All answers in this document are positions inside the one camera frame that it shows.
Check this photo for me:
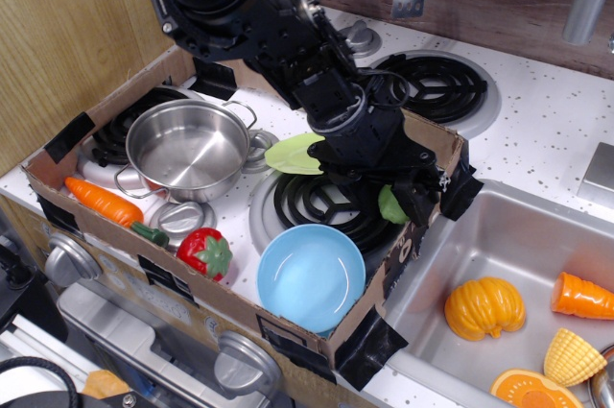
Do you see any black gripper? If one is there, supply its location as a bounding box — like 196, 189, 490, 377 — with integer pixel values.
306, 76, 451, 227

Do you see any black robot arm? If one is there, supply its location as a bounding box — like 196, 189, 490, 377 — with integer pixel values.
152, 0, 445, 227

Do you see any stainless steel pot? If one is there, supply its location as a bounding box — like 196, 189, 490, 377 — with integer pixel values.
114, 99, 257, 203

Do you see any silver pot rim corner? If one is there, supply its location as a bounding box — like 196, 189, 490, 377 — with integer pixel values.
588, 346, 614, 408

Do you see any green plastic plate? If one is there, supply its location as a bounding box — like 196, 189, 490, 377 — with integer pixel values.
265, 132, 323, 176

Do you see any front right stove burner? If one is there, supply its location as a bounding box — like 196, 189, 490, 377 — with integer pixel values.
248, 172, 404, 278

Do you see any stove burner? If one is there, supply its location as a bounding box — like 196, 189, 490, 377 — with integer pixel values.
373, 50, 502, 139
248, 172, 404, 278
77, 85, 198, 190

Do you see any blue plastic bowl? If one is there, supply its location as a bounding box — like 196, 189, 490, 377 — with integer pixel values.
256, 224, 366, 334

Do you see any back right stove burner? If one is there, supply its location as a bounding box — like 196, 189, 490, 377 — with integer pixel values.
373, 50, 502, 139

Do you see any silver stovetop knob middle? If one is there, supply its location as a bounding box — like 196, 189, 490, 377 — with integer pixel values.
242, 130, 279, 174

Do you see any silver stovetop knob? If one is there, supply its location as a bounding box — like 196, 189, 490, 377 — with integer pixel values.
242, 130, 279, 174
340, 19, 382, 59
150, 202, 217, 252

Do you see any orange toy pumpkin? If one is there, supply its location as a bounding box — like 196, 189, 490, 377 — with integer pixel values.
444, 276, 526, 341

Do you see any silver stovetop knob back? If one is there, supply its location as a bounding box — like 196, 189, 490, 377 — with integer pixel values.
340, 19, 382, 59

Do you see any red toy strawberry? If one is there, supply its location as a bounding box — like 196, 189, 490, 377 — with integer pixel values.
176, 228, 233, 282

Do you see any orange toy carrot piece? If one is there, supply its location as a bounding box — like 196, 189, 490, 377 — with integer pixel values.
550, 272, 613, 321

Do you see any silver stovetop knob front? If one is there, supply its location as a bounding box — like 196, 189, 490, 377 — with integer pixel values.
150, 202, 217, 252

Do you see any silver oven knob right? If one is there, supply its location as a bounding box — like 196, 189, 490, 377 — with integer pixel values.
214, 330, 281, 397

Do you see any silver oven knob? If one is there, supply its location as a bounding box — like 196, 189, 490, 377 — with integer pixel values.
44, 232, 103, 288
214, 330, 281, 397

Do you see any orange toy fruit slice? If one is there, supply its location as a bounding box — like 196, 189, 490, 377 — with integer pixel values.
489, 369, 583, 408

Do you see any yellow toy corn piece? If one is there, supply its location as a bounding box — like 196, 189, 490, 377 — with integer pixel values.
543, 328, 607, 387

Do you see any grey faucet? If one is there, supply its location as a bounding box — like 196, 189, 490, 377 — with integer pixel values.
562, 0, 606, 46

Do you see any front left stove burner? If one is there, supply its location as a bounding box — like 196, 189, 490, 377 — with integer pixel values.
77, 85, 198, 190

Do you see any silver oven knob left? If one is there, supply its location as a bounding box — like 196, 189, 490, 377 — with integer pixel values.
44, 232, 103, 288

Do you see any cardboard fence box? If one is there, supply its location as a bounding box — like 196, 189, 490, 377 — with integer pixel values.
20, 42, 484, 392

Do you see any yellow sponge piece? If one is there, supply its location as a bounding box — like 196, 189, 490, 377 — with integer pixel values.
82, 370, 130, 399

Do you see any silver oven door handle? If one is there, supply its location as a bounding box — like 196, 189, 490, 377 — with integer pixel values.
58, 284, 271, 407

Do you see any black cable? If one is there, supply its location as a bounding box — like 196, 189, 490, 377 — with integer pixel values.
0, 356, 78, 408

